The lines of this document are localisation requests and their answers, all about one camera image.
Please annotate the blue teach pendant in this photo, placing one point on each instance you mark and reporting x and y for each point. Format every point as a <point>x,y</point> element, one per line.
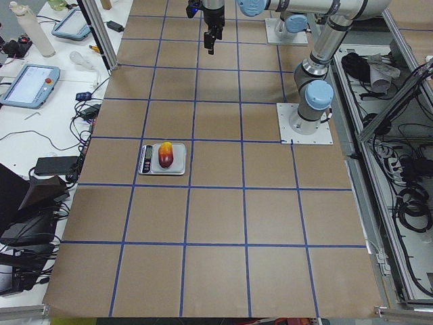
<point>73,26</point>
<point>31,88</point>

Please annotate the black power adapter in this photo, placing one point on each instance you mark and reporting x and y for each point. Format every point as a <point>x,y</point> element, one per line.
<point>112,25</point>

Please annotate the red yellow mango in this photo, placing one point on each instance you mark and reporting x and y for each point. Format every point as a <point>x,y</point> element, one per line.
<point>165,155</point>

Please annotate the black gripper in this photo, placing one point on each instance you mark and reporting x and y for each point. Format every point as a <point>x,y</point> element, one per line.
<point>214,18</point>

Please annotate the black laptop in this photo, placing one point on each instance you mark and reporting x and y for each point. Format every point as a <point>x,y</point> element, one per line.
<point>28,208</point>

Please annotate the gold cylindrical tool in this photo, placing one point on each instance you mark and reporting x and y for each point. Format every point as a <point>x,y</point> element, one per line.
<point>94,48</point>

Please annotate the digital kitchen scale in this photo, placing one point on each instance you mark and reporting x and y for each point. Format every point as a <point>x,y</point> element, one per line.
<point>150,162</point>

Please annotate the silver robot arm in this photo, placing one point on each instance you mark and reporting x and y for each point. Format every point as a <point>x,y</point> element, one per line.
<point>341,15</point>
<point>289,25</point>

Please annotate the small blue device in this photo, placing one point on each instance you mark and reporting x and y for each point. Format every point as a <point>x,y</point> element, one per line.
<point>83,96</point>

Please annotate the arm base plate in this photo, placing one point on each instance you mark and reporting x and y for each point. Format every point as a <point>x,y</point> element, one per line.
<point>299,40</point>
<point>294,130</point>

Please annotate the near blue teach pendant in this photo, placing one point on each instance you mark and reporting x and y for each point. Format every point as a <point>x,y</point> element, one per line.
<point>31,88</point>

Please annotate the far blue teach pendant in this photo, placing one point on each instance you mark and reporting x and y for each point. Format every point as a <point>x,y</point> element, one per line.
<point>73,26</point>

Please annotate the aluminium frame post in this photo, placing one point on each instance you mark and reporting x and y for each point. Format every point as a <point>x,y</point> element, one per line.
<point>97,27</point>

